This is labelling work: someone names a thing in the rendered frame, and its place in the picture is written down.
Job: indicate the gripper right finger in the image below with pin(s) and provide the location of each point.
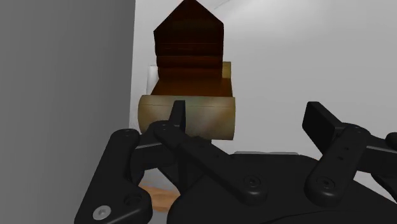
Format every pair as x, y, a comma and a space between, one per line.
339, 158

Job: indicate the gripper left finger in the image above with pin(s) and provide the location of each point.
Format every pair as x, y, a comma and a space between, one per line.
198, 149

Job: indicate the tan rounded open box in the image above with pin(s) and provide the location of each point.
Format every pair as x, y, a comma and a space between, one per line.
211, 114

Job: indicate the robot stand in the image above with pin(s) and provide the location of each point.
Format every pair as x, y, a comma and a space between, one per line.
189, 40

